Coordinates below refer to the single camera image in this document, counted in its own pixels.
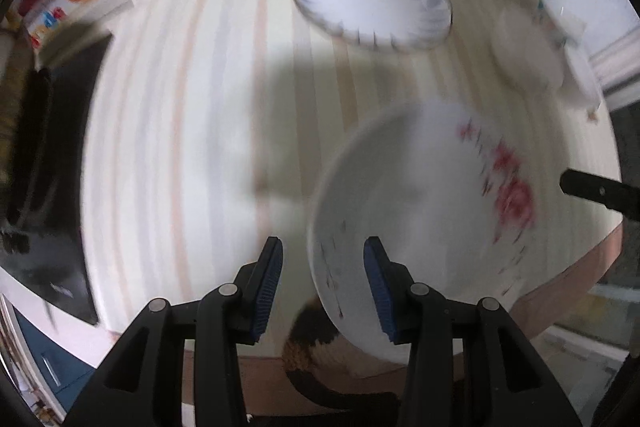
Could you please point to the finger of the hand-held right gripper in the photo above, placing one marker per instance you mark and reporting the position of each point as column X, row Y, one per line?
column 595, row 189

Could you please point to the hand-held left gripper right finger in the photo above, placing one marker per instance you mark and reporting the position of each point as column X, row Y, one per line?
column 377, row 292

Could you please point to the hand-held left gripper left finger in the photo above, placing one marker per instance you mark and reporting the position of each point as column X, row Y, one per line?
column 267, row 287

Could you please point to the red floral white plate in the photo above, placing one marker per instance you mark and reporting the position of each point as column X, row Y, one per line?
column 415, row 187

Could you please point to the white bowl with blue band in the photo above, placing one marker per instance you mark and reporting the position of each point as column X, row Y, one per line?
column 525, row 52

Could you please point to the striped towel with cat print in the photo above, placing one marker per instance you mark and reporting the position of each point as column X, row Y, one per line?
column 200, row 132

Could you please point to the black cooktop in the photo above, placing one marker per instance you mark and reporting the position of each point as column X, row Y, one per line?
column 55, row 217

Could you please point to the blue cabinet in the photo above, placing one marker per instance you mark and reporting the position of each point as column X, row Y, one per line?
column 45, row 357

